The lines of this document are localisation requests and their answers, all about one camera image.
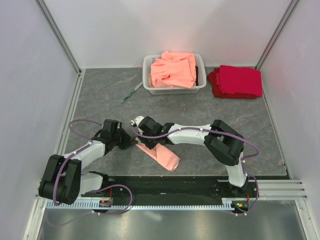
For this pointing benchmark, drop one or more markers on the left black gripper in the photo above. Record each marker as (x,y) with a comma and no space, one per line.
(128,140)

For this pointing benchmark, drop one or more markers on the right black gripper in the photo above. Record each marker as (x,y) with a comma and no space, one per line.
(150,145)

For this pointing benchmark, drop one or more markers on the green handled knife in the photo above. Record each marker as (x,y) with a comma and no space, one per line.
(132,92)

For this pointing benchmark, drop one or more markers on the light pink satin napkin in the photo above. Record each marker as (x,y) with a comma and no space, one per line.
(162,155)

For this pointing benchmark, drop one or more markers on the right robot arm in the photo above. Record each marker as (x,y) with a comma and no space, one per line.
(223,142)

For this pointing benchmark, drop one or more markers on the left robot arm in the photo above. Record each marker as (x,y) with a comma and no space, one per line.
(61,180)

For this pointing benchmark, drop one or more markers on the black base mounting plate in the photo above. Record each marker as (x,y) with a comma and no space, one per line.
(170,189)

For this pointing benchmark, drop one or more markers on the wooden utensil in basket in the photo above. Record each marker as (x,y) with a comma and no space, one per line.
(150,83)

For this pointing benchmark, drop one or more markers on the salmon pink cloth pile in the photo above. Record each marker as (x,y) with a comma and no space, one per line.
(174,69)

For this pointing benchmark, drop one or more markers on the white plastic basket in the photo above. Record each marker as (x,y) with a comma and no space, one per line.
(146,70)

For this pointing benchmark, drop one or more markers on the dark item in basket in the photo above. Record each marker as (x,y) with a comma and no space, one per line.
(197,76)

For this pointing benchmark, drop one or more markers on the red folded cloth stack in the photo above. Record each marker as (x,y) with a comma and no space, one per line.
(230,82)

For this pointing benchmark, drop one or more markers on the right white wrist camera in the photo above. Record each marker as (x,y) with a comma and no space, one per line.
(136,121)

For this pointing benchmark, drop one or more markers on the white slotted cable duct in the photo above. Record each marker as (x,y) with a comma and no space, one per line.
(84,204)

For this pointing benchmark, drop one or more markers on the left aluminium frame post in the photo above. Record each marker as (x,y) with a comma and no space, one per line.
(58,35)

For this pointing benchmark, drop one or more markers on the aluminium frame post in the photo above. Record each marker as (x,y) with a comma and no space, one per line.
(58,35)
(289,11)

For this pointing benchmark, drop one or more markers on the right aluminium frame post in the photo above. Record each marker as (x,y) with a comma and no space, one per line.
(289,11)

